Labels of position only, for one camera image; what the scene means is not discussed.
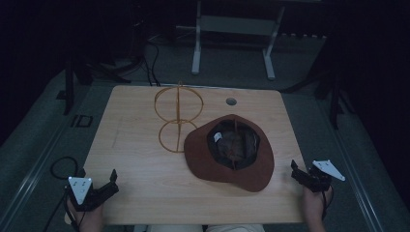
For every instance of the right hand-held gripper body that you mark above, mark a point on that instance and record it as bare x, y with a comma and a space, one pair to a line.
316, 182

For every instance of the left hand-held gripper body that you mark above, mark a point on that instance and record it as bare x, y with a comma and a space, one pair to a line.
84, 196

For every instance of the brown brimmed hat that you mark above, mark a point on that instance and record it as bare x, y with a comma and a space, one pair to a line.
199, 158

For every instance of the person's right hand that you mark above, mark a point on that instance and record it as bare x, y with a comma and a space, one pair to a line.
312, 201

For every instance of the person's left hand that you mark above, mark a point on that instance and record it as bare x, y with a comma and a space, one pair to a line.
92, 217

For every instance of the black metal stand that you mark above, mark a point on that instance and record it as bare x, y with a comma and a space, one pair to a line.
69, 87

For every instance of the grey round table grommet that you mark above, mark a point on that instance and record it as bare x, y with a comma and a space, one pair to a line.
231, 101

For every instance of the black rectangular floor bracket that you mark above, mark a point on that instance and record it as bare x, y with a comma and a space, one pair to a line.
77, 121

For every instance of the white metal desk frame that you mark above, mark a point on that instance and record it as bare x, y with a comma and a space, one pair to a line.
232, 25

